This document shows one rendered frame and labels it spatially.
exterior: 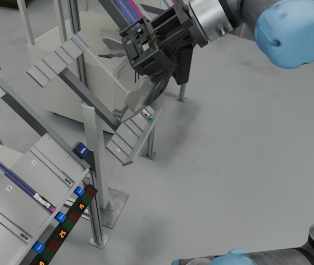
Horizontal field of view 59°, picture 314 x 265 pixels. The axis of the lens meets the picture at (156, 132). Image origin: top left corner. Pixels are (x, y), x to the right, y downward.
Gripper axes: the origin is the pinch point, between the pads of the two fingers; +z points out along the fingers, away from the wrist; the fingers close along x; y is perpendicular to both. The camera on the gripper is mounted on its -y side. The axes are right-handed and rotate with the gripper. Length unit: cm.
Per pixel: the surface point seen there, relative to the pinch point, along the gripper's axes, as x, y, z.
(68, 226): 16, -31, 50
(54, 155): -8, -28, 45
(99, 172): -9, -74, 63
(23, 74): -145, -125, 154
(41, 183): 1, -23, 49
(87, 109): -27, -45, 39
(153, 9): -243, -273, 47
